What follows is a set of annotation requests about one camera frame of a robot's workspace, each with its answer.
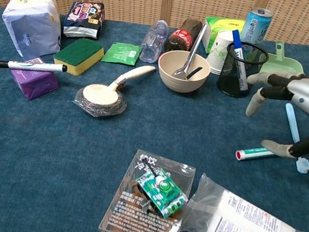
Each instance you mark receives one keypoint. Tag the white lavender tissue pack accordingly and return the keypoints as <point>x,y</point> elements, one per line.
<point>31,20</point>

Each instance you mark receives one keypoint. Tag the clear plastic coffee box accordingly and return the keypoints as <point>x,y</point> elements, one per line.
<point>128,206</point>

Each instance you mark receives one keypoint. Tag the purple box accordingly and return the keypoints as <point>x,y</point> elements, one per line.
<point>34,82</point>

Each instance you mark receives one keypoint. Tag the clear plastic bottle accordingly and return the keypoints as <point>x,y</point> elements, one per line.
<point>153,42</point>

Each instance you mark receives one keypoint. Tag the black-capped white marker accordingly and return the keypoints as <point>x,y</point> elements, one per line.
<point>33,66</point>

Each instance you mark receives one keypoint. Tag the green tissue box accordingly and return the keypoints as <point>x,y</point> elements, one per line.
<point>215,28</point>

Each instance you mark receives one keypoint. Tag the green sachet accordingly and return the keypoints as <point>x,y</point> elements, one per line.
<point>121,54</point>

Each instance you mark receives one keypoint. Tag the red-capped white marker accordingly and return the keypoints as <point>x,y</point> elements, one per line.
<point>254,154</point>

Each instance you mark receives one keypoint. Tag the light blue toothbrush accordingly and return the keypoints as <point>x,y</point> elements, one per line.
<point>292,117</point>

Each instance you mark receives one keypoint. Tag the white paper cup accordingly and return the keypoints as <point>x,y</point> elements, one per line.
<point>219,52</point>

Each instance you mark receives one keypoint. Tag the green toy tank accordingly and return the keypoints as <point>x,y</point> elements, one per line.
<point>160,190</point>

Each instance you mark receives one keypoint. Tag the green yellow sponge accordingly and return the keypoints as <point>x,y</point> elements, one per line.
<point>78,51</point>

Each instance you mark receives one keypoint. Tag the blue drink can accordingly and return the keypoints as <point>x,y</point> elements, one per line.
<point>254,26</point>

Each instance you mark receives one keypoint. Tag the beige bowl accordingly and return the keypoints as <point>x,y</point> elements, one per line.
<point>177,82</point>

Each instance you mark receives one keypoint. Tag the white wipes plastic pack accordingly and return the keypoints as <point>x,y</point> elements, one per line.
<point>242,230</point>

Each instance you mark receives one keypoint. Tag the blue-capped marker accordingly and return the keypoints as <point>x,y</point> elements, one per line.
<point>236,42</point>

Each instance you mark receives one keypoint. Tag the dark snack bag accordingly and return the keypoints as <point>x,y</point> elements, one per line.
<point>83,19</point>

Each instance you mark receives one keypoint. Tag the cola bottle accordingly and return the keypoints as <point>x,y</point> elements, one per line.
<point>181,38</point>

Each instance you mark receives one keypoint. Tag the metal spoon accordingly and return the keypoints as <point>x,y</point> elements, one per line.
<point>193,54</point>

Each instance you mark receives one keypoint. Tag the light green dustpan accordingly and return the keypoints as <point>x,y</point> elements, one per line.
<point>280,63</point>

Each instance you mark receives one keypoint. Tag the black mesh pen holder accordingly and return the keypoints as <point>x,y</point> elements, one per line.
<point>230,84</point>

